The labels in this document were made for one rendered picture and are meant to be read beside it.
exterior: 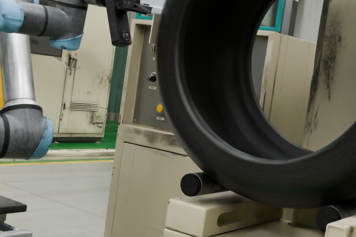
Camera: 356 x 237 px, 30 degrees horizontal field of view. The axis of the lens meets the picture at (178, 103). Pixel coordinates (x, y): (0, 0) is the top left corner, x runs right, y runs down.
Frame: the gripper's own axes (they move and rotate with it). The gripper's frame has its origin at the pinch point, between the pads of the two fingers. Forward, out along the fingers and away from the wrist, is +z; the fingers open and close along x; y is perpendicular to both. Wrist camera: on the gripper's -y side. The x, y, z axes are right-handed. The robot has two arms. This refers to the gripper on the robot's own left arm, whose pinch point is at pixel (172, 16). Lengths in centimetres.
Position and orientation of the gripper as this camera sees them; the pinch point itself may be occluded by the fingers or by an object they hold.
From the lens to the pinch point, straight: 144.3
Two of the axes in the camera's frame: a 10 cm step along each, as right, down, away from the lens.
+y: 2.3, -9.6, -1.2
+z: 8.0, 2.6, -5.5
